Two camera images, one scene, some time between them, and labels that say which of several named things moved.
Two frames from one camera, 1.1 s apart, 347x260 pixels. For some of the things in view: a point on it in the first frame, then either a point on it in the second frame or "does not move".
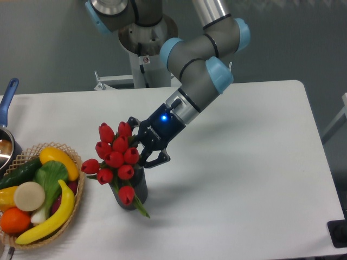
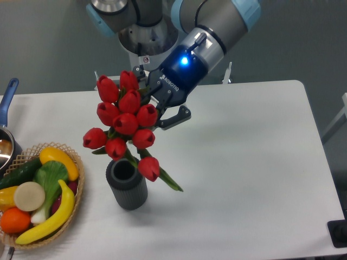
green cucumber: x=23 y=173 does not move
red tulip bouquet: x=119 y=157 → x=128 y=117
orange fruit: x=14 y=220 does not move
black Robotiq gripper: x=156 y=131 → x=172 y=83
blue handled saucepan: x=11 y=149 does not move
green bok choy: x=50 y=175 does not move
